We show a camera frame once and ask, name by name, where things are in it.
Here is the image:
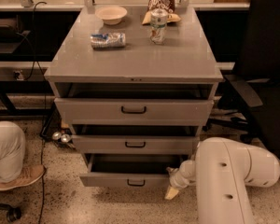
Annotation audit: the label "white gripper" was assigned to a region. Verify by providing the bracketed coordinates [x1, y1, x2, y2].
[165, 167, 189, 200]

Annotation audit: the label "grey bottom drawer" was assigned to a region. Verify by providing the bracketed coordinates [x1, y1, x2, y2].
[80, 154, 188, 188]

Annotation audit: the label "grey drawer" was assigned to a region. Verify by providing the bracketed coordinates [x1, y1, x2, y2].
[80, 154, 188, 188]
[73, 135, 199, 154]
[55, 98, 213, 126]

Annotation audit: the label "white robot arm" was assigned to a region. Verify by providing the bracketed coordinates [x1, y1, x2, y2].
[165, 137, 280, 224]

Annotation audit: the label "grey middle drawer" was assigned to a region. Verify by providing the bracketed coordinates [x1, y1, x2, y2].
[73, 135, 199, 154]

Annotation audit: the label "grey drawer cabinet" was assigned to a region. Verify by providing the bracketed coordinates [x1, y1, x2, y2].
[45, 7, 222, 175]

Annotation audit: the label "grey top drawer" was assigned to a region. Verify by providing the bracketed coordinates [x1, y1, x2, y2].
[55, 98, 213, 126]

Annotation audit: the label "silver can on floor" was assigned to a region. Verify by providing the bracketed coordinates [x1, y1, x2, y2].
[51, 132, 62, 141]
[60, 134, 71, 143]

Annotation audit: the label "tan sneaker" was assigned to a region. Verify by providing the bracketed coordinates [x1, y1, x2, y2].
[0, 164, 46, 191]

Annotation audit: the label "black office chair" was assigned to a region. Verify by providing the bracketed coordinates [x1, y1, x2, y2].
[207, 0, 280, 160]

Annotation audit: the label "black chair caster base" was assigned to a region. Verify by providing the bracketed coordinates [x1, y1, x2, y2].
[0, 203, 21, 223]

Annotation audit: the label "clear plastic water bottle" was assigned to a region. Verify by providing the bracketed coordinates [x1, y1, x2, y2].
[150, 8, 168, 44]

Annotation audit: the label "person leg beige trousers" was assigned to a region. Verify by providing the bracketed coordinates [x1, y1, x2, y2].
[0, 121, 25, 183]

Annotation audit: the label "white paper bowl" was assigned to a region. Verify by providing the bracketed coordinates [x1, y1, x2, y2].
[95, 6, 127, 25]

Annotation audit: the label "brown chip bag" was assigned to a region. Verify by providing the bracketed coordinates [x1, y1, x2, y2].
[142, 0, 181, 25]

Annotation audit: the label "long grey workbench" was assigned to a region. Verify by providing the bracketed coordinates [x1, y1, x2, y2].
[0, 0, 280, 82]

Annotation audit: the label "black power cable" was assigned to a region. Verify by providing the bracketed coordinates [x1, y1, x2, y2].
[16, 1, 49, 224]

